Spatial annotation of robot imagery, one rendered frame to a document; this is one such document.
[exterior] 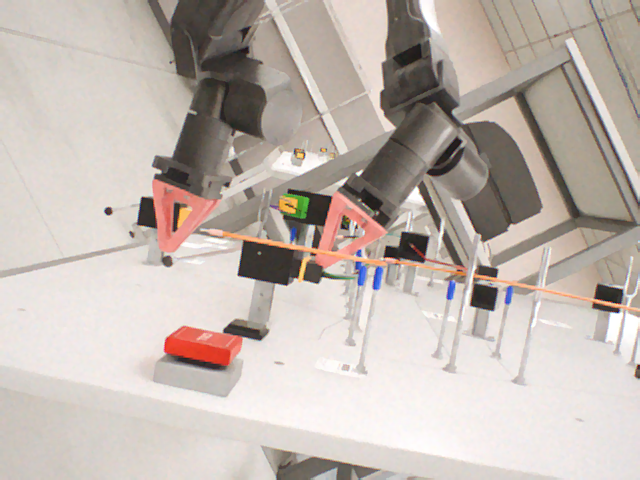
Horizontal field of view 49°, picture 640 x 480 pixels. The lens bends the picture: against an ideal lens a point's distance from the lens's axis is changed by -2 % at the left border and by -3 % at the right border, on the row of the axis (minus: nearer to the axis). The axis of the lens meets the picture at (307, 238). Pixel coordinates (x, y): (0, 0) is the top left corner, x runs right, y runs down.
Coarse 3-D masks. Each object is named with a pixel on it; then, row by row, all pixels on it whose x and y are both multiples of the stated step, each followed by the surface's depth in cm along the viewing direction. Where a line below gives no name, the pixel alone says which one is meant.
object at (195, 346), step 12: (168, 336) 52; (180, 336) 53; (192, 336) 54; (204, 336) 54; (216, 336) 55; (228, 336) 56; (240, 336) 56; (168, 348) 52; (180, 348) 52; (192, 348) 52; (204, 348) 52; (216, 348) 52; (228, 348) 52; (240, 348) 56; (180, 360) 53; (192, 360) 53; (204, 360) 52; (216, 360) 52; (228, 360) 52
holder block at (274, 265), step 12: (252, 252) 77; (264, 252) 77; (276, 252) 77; (288, 252) 77; (240, 264) 77; (252, 264) 77; (264, 264) 77; (276, 264) 77; (288, 264) 77; (240, 276) 77; (252, 276) 77; (264, 276) 77; (276, 276) 77; (288, 276) 77
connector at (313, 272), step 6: (294, 258) 78; (300, 258) 79; (294, 264) 77; (300, 264) 77; (306, 264) 77; (312, 264) 77; (318, 264) 77; (294, 270) 77; (306, 270) 77; (312, 270) 77; (318, 270) 77; (294, 276) 77; (306, 276) 77; (312, 276) 77; (318, 276) 77; (318, 282) 77
